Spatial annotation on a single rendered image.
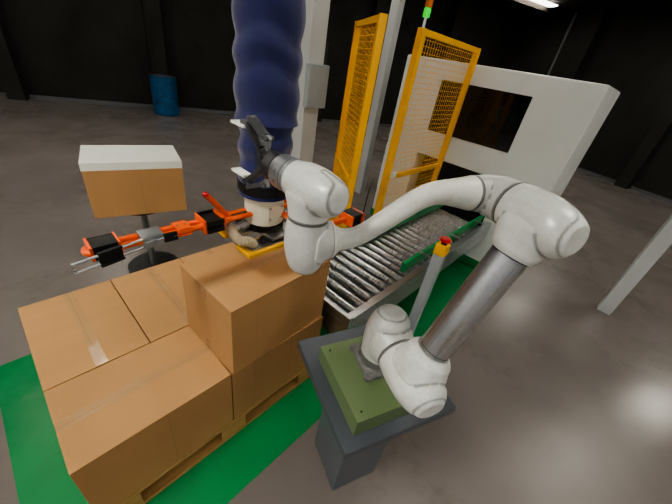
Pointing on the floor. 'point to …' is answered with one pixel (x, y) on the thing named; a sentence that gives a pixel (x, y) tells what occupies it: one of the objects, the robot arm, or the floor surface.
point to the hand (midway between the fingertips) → (237, 146)
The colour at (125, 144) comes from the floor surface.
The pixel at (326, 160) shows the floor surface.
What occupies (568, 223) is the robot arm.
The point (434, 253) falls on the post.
